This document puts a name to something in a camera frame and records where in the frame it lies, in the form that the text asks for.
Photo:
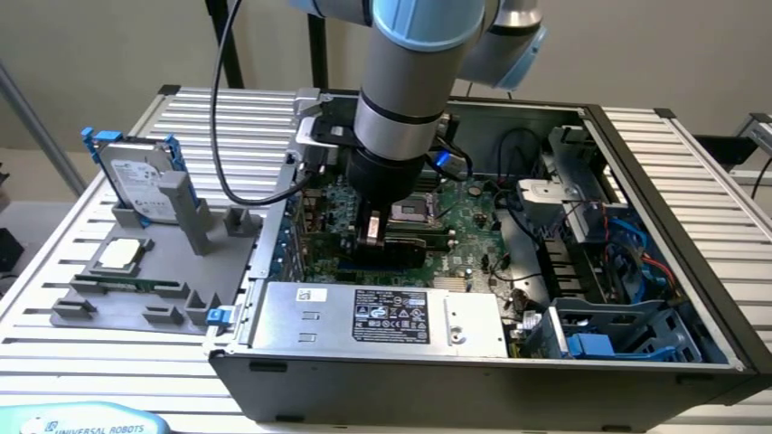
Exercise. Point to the blue case latch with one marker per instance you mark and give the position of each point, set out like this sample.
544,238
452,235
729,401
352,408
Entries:
218,317

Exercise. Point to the silver power supply unit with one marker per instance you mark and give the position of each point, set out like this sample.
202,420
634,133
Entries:
325,321

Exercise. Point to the black box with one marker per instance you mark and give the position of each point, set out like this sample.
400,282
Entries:
8,248

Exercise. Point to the blue disk caddy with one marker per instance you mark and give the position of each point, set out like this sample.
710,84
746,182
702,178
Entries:
593,348

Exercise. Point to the black table corner cap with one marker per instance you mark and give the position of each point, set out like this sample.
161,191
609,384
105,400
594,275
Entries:
664,113
169,90

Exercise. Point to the grey metal pole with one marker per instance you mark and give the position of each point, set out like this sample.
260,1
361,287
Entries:
41,131

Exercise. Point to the grey metal disk bay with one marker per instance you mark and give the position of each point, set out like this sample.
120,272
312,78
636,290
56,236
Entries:
566,181

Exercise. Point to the grey parts rack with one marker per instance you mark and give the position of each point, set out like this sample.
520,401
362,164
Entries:
217,271

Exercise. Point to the CPU socket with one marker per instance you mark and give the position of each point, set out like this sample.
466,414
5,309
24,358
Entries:
416,209

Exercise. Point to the green motherboard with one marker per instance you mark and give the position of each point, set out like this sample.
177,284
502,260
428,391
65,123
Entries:
464,235

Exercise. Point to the green RAM stick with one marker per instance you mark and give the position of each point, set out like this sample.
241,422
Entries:
126,285

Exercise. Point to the blue USB plug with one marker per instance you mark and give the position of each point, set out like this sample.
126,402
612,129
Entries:
446,163

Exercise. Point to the silver hard disk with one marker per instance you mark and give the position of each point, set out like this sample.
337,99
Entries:
134,181

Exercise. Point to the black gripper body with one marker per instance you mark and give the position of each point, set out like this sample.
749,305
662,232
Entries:
385,178

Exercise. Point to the silver CPU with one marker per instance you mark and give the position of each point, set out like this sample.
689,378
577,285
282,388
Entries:
122,253

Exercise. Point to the blue disk bracket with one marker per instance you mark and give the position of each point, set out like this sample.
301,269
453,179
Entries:
108,135

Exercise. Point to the black open PC case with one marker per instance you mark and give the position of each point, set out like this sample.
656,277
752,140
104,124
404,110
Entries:
482,389

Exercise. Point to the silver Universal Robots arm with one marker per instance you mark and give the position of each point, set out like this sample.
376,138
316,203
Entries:
409,81

